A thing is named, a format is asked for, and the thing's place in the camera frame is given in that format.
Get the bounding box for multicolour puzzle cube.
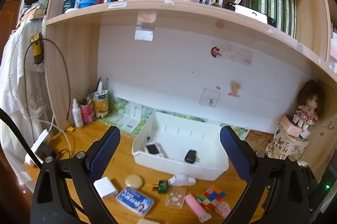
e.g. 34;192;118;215
197;185;226;210

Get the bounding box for blue labelled floss box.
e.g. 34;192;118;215
116;187;154;217

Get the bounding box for round gold compact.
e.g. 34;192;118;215
124;174;143;189

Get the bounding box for pink hair roller brush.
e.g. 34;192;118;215
185;194;211;223

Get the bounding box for beige angular case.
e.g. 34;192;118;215
136;218;160;224

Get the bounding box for black plug charger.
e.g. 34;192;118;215
184;149;199;164

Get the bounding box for clear plastic box white spots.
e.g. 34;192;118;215
165;186;186;209

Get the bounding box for green perfume bottle gold cap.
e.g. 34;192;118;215
152;180;169;194

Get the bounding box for white instant camera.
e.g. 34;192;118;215
144;142;167;159

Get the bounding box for white power strip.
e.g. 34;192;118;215
25;129;51;166

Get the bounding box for black power adapter plugged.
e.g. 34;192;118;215
35;143;56;161

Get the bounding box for white square charger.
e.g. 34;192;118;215
94;177;118;199

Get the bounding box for letter print fabric bag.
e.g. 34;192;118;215
265;126;310;160

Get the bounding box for pink correction tape dispenser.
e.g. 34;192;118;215
214;201;231;219

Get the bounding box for brown cardboard piece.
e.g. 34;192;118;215
245;130;274;152

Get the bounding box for pink case on bag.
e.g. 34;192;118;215
280;115;302;137

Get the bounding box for pink tin can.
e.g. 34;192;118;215
79;104;95;124

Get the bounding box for white spray bottle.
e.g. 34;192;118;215
72;98;84;128

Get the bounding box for white plastic storage bin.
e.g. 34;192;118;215
131;112;229;181

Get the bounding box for brown haired doll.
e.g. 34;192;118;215
292;80;326;131

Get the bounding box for white handheld device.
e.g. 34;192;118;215
168;173;197;186

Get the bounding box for green grape print box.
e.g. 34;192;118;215
98;96;251;140

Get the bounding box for yellow toy on hook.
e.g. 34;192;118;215
30;32;44;65

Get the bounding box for black cable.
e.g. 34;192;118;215
23;38;72;135

